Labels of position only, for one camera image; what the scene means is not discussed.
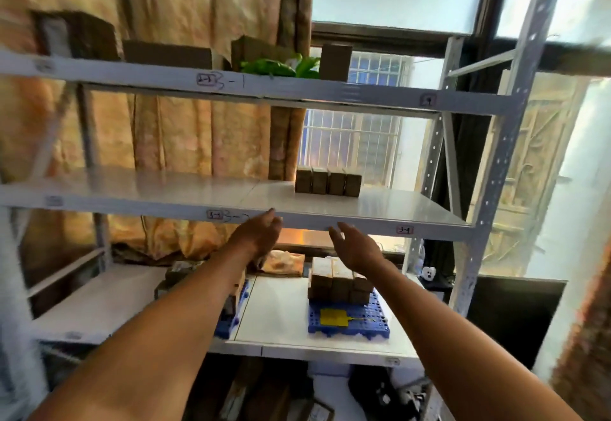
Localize person's right hand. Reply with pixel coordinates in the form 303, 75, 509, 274
328, 221, 386, 273

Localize person's left hand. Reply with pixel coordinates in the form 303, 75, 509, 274
228, 208, 283, 262

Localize boxes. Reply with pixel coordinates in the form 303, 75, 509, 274
153, 261, 247, 321
307, 256, 376, 306

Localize blue plastic pallet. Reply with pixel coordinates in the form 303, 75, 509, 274
307, 289, 391, 340
213, 280, 251, 340

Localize yellow tag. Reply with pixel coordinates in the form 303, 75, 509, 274
320, 308, 378, 328

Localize white metal shelving rack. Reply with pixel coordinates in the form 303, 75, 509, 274
0, 0, 562, 421

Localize wide brown cardboard box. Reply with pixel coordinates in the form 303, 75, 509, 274
231, 363, 292, 421

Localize slim brown cardboard box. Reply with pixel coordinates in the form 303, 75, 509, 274
291, 396, 335, 421

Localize person's right forearm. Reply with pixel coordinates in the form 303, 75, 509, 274
362, 261, 583, 421

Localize person's left forearm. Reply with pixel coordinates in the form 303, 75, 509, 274
28, 244, 258, 421

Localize green plastic bag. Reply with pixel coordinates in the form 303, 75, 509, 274
240, 53, 321, 79

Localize shiny wrapped brown parcel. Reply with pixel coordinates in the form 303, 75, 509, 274
318, 43, 353, 82

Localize ornate beige metal gate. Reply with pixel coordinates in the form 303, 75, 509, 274
470, 72, 591, 276

